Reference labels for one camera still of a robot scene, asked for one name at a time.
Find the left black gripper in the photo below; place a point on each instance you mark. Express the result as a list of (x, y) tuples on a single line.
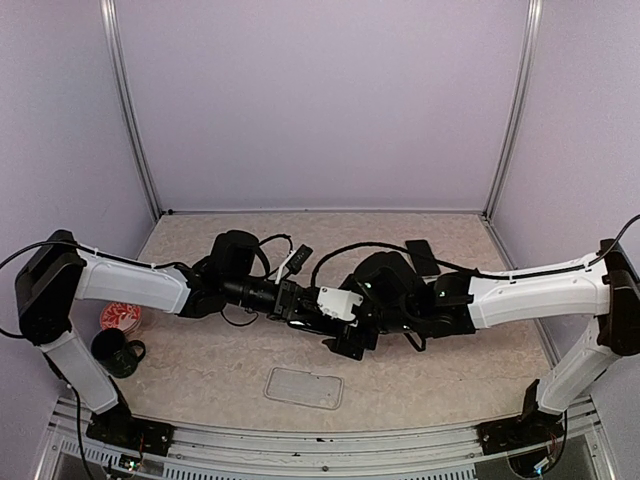
[(284, 301)]

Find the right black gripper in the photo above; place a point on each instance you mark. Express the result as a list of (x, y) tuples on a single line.
[(344, 343)]

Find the black phone case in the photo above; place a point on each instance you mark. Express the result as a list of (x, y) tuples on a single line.
[(308, 318)]

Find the clear plain phone case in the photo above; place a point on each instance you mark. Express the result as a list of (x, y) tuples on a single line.
[(304, 388)]

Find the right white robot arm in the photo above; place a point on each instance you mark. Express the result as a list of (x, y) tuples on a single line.
[(603, 285)]

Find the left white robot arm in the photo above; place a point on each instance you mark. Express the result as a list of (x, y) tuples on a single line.
[(62, 271)]

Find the red white patterned bowl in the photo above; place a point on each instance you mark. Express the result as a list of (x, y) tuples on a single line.
[(122, 316)]

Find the dark green mug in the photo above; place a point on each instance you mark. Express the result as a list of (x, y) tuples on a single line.
[(118, 356)]

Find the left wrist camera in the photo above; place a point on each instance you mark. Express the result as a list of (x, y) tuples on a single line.
[(293, 263)]

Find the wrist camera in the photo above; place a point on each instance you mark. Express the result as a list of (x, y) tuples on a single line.
[(339, 304), (293, 263)]

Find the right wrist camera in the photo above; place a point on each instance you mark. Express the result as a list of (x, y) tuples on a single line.
[(339, 304)]

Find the front aluminium rail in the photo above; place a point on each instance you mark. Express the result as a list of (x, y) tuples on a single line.
[(204, 452)]

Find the right aluminium frame post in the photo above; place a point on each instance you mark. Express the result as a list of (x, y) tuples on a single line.
[(517, 108)]

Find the aluminium frame post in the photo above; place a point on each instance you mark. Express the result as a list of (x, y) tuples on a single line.
[(517, 108), (109, 16)]

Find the left aluminium frame post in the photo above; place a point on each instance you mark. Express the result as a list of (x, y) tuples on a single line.
[(109, 16)]

